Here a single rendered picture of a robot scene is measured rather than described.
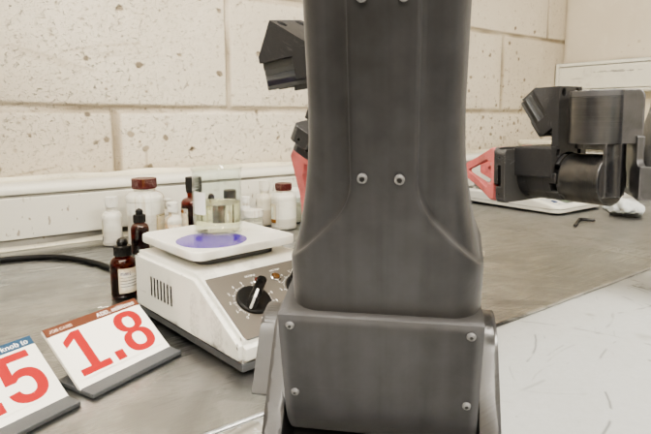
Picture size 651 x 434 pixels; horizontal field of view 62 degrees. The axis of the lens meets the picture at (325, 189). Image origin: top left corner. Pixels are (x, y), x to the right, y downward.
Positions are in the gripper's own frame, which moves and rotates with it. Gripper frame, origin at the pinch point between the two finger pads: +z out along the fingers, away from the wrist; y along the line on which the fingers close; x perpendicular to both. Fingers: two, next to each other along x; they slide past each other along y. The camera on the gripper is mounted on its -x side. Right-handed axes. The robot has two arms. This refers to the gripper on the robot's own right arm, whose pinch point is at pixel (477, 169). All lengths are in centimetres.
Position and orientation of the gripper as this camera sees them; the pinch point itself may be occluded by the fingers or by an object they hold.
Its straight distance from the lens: 78.6
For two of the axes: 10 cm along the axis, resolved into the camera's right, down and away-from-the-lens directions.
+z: -5.2, -1.0, 8.5
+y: -8.5, 0.9, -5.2
